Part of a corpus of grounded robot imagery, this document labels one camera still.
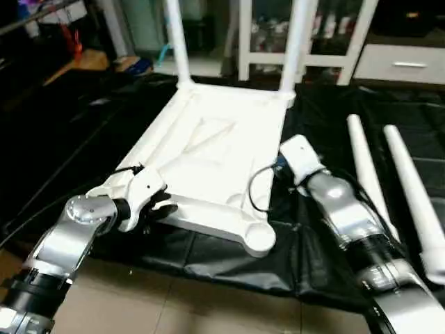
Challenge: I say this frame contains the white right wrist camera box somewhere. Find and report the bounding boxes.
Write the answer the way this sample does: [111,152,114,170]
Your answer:
[278,135,326,187]

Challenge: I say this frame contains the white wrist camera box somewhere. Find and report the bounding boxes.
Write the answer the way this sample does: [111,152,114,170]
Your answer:
[86,166,169,233]
[278,135,326,187]

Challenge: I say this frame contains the white plastic table top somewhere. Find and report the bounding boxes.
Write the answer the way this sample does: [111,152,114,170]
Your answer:
[110,81,298,260]

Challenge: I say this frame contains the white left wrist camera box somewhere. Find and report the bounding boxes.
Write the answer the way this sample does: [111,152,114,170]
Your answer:
[86,166,169,233]

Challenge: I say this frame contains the black work mat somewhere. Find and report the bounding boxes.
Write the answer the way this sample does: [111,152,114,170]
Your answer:
[0,73,445,314]

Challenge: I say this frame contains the white drawer unit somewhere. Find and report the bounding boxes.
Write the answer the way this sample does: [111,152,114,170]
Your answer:
[353,43,445,86]

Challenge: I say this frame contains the brown wooden desk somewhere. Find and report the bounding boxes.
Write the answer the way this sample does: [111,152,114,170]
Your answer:
[43,49,112,86]

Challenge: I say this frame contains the white plastic table leg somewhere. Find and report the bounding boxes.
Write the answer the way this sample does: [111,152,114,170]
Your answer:
[278,0,315,95]
[382,125,445,286]
[346,113,401,244]
[163,0,195,90]

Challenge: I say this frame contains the white glass-door cabinet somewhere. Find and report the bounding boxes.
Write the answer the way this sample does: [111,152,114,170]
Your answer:
[236,0,380,86]

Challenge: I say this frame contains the blue and yellow box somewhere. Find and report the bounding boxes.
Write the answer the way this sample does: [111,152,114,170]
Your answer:
[118,57,154,76]

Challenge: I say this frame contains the red cables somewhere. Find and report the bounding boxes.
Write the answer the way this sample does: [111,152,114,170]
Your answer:
[58,21,83,56]

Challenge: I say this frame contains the teal long-handled dustpan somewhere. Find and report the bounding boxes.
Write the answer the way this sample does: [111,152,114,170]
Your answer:
[156,42,173,66]

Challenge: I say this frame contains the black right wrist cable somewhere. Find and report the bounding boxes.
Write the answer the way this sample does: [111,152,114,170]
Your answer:
[248,164,280,214]

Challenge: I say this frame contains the black speaker box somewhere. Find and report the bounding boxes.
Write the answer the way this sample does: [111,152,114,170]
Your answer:
[372,0,435,37]

